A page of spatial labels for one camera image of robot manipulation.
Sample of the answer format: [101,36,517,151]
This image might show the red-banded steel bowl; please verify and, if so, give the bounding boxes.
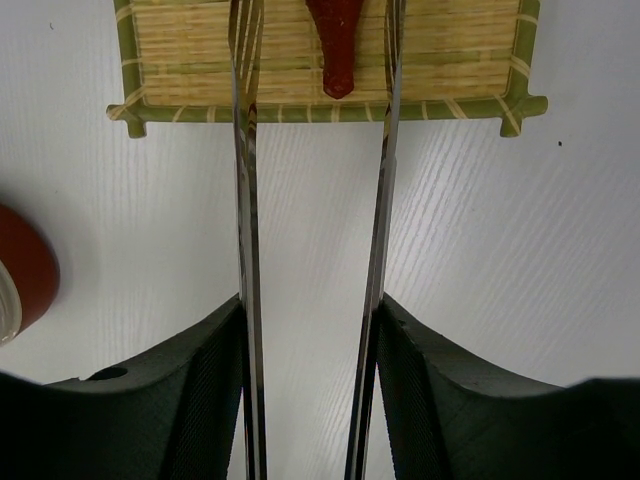
[1,205,60,344]

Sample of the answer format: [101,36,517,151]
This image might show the bamboo mat tray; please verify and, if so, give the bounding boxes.
[105,0,549,140]

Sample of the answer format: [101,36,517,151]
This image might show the steel serving tongs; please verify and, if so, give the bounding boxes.
[228,1,406,479]

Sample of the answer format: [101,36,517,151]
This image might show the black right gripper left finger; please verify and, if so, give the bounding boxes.
[1,297,244,479]

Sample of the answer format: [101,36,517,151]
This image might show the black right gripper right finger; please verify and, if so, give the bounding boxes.
[377,298,639,479]

